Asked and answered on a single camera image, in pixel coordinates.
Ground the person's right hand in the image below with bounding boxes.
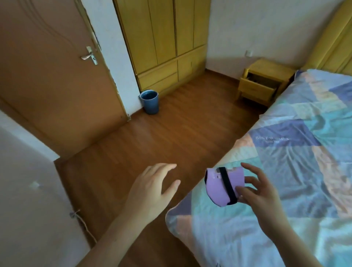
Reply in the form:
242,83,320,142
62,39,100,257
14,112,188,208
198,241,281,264
235,162,285,234

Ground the person's left hand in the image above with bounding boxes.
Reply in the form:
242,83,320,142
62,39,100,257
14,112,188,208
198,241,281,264
121,162,182,227

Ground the purple eye mask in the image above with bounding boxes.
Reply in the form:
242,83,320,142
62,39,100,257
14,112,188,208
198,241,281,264
205,165,245,207

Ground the person's left forearm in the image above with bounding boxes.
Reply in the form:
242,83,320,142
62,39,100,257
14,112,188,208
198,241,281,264
77,210,152,267

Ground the patchwork bed sheet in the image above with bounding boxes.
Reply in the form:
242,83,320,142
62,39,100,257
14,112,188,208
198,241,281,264
166,69,352,267

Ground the wooden nightstand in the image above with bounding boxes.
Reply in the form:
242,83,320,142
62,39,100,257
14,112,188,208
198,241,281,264
236,58,297,108

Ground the yellow padded headboard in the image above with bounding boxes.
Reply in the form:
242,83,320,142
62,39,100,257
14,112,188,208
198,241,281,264
301,0,352,75

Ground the blue waste bin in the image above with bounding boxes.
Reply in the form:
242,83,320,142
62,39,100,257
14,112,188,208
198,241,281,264
139,89,160,115

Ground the brown wooden door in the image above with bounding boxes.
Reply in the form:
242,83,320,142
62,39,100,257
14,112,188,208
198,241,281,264
0,0,131,160

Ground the yellow wooden wardrobe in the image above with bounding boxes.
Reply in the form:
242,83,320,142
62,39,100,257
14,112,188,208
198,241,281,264
113,0,212,95

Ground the silver door handle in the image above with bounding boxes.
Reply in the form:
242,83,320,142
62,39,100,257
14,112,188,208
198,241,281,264
80,46,99,66

